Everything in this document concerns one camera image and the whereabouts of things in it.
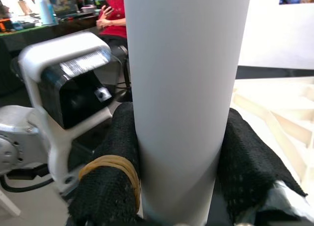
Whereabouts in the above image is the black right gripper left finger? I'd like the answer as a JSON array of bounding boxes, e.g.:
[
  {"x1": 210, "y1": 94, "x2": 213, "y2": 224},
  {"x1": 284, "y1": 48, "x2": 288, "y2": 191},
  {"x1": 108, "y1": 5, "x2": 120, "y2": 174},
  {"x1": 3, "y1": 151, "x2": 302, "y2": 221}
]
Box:
[{"x1": 67, "y1": 102, "x2": 142, "y2": 226}]

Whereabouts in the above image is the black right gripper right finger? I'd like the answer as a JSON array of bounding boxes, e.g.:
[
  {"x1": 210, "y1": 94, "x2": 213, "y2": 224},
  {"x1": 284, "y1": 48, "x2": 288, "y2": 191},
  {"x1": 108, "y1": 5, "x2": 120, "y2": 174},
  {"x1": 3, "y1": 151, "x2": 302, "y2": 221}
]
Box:
[{"x1": 215, "y1": 108, "x2": 309, "y2": 226}]

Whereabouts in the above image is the white plastic table leg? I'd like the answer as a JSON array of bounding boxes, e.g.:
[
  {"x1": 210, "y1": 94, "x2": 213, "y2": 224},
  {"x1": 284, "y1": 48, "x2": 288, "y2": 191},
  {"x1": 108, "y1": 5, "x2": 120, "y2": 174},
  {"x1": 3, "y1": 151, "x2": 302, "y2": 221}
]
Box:
[{"x1": 122, "y1": 0, "x2": 253, "y2": 226}]

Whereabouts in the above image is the black bar stool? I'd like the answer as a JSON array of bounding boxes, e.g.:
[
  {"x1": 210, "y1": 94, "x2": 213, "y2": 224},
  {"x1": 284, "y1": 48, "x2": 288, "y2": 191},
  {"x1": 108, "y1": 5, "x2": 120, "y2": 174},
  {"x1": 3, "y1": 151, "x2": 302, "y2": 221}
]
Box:
[{"x1": 107, "y1": 44, "x2": 132, "y2": 101}]

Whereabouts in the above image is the black desk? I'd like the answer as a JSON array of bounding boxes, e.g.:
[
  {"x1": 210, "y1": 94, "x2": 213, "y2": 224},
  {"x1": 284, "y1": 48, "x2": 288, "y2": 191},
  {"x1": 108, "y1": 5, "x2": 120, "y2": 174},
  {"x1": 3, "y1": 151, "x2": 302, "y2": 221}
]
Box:
[{"x1": 0, "y1": 14, "x2": 104, "y2": 97}]

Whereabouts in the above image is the person in red shirt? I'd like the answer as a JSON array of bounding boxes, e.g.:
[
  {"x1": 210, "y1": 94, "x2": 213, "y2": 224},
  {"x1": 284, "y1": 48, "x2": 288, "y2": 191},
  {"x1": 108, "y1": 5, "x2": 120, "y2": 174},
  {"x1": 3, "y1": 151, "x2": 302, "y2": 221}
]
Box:
[{"x1": 95, "y1": 0, "x2": 130, "y2": 65}]

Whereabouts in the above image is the black phone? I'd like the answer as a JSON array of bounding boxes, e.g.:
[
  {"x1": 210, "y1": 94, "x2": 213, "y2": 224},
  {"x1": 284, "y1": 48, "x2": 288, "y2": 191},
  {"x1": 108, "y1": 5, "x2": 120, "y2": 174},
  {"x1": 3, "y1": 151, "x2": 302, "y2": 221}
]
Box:
[{"x1": 99, "y1": 0, "x2": 115, "y2": 13}]

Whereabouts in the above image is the open laptop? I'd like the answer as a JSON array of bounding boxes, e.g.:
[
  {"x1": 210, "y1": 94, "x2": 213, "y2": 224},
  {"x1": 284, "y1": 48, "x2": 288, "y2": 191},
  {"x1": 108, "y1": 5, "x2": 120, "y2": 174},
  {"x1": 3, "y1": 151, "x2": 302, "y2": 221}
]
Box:
[{"x1": 46, "y1": 0, "x2": 79, "y2": 18}]

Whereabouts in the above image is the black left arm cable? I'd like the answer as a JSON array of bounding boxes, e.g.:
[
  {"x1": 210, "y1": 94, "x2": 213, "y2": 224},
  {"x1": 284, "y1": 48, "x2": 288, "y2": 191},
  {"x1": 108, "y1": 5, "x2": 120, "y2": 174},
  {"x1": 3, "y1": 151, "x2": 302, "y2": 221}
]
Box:
[{"x1": 0, "y1": 173, "x2": 53, "y2": 194}]

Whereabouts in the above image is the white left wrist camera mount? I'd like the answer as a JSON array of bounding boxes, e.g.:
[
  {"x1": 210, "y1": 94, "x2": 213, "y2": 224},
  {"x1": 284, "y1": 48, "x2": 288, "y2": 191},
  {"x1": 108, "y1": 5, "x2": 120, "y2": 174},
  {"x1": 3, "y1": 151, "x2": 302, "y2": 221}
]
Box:
[{"x1": 18, "y1": 31, "x2": 123, "y2": 197}]

